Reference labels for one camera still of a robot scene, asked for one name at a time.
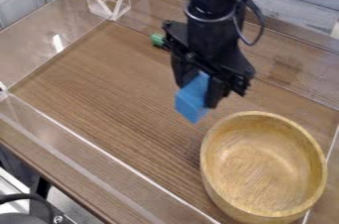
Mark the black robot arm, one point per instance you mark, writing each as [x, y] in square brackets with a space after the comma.
[219, 7]

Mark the green Expo marker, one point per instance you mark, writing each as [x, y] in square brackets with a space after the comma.
[157, 40]

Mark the clear acrylic corner bracket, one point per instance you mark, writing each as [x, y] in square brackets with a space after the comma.
[108, 9]

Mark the blue rectangular block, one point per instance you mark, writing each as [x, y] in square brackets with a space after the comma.
[189, 98]

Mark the brown wooden bowl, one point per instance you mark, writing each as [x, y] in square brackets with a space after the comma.
[263, 168]

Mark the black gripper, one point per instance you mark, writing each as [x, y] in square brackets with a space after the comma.
[204, 46]

